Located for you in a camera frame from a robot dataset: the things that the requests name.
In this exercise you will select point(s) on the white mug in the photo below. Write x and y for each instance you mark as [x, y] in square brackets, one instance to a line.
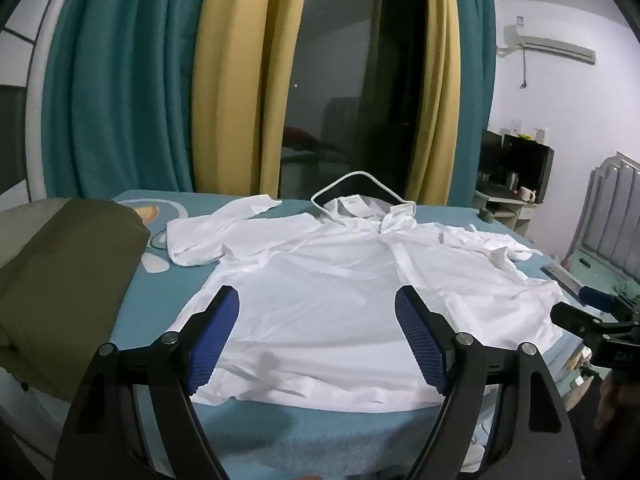
[527, 195]

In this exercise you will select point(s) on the yellow curtain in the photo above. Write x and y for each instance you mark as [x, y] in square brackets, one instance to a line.
[437, 85]
[240, 85]

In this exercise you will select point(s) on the white air conditioner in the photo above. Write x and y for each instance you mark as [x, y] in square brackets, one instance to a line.
[555, 45]

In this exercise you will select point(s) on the teal curtain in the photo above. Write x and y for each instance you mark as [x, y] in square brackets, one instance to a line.
[475, 110]
[125, 85]

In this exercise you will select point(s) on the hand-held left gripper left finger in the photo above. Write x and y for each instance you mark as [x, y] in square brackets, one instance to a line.
[215, 340]

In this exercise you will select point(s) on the olive green blanket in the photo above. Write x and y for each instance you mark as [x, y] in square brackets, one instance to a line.
[65, 285]

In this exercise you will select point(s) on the white hooded jacket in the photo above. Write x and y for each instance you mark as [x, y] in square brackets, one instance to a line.
[325, 285]

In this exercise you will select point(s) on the small green object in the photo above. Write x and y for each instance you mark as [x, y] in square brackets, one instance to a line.
[486, 215]

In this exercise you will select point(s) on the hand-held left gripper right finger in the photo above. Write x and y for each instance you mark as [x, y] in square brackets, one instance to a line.
[420, 340]

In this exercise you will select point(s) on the person's right hand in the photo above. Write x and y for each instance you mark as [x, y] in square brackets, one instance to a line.
[612, 402]

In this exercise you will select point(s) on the grey padded headboard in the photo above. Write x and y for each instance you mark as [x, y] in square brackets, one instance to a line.
[610, 210]

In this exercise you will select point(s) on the dark glass window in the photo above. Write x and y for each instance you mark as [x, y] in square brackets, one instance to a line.
[340, 60]

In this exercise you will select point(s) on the black shelf cabinet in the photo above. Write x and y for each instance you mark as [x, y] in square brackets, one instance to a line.
[530, 160]

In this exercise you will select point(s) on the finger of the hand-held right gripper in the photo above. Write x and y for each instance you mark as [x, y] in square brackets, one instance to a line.
[570, 317]
[597, 296]

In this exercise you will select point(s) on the white shelf unit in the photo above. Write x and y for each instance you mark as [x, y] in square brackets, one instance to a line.
[505, 210]

